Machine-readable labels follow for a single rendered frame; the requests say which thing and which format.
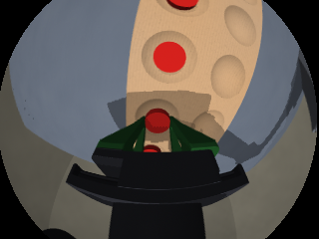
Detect red disc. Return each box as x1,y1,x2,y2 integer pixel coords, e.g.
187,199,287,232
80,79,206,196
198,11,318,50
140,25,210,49
146,109,170,133
144,144,160,152
154,42,186,73
166,0,198,10

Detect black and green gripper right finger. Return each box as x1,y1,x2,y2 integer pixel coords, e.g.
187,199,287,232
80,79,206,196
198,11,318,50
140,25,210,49
169,117,219,157

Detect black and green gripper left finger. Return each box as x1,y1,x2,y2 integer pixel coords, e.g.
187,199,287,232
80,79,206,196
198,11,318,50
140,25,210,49
96,117,146,151

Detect tan tray with round pockets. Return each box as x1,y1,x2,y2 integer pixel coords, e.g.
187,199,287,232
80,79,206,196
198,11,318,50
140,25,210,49
126,0,262,142

